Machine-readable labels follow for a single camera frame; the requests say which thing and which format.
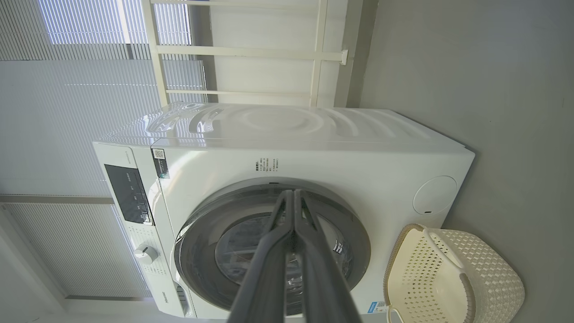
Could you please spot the cream perforated laundry basket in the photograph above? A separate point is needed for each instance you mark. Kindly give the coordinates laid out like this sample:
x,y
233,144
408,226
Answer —
x,y
475,278

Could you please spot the black washer door glass bowl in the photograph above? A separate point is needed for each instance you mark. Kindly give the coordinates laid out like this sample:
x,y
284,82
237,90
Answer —
x,y
202,251

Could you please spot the white metal rack frame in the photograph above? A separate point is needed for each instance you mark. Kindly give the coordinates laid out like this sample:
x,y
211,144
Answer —
x,y
251,53

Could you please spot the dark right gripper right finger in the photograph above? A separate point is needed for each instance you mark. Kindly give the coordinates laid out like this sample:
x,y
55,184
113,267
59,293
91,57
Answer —
x,y
320,278

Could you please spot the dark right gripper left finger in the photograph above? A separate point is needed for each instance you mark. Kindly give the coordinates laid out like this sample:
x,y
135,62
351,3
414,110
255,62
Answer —
x,y
264,278

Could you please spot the blue white energy label sticker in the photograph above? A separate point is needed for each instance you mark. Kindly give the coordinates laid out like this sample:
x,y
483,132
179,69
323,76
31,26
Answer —
x,y
377,307

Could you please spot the white front-load washing machine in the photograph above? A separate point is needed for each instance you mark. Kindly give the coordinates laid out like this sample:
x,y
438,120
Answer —
x,y
314,152

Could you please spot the white window blind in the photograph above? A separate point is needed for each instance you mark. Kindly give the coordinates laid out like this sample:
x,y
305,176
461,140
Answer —
x,y
54,112

